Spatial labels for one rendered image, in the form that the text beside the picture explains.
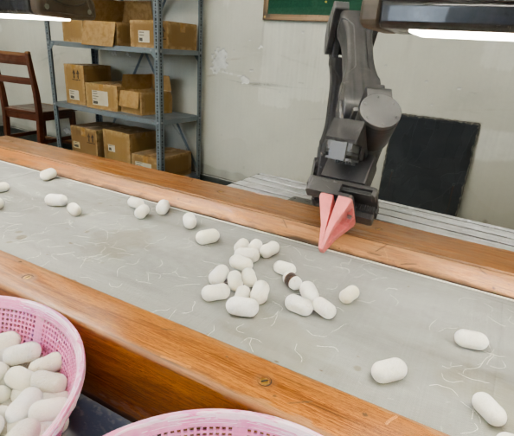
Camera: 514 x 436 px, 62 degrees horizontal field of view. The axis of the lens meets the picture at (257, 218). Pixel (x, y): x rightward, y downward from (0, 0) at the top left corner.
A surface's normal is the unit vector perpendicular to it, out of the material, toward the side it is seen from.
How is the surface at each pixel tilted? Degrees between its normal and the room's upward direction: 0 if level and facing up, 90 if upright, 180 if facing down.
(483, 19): 90
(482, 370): 0
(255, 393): 0
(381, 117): 44
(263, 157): 91
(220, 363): 0
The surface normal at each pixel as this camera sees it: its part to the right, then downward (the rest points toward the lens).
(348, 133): -0.26, -0.51
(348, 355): 0.07, -0.93
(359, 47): 0.03, -0.46
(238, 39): -0.53, 0.27
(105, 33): -0.49, 0.06
